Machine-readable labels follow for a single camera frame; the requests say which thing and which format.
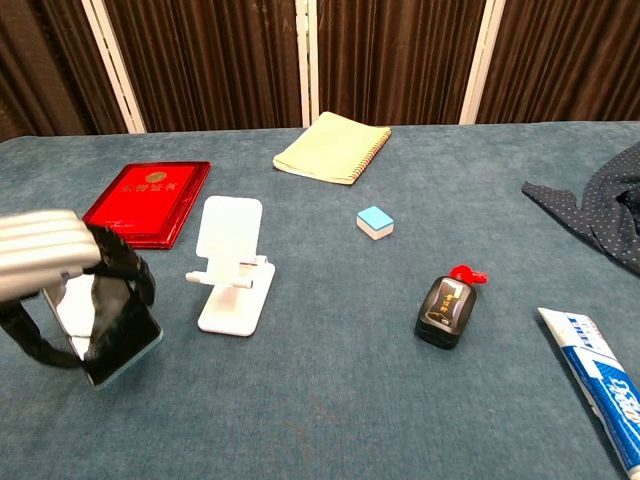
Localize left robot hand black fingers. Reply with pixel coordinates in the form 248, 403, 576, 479
0, 208, 157, 370

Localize black smartphone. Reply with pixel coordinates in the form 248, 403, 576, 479
42, 272, 165, 391

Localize white plastic card holder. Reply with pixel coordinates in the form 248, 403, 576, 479
185, 195, 277, 338

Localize red certificate book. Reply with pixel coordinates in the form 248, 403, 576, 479
82, 160, 212, 250

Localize dark brown partition screen panel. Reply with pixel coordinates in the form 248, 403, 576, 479
0, 0, 134, 144
314, 0, 489, 127
102, 0, 307, 134
474, 0, 640, 125

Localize yellow spiral notebook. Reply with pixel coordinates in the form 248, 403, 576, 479
272, 111, 393, 186

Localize small blue white block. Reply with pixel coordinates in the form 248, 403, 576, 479
356, 205, 396, 242

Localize black ink bottle red cap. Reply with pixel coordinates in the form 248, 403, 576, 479
413, 263, 489, 351

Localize dark blue dotted cloth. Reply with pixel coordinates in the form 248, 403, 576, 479
521, 141, 640, 276

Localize blue white toothpaste tube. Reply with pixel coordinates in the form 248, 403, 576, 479
537, 306, 640, 479

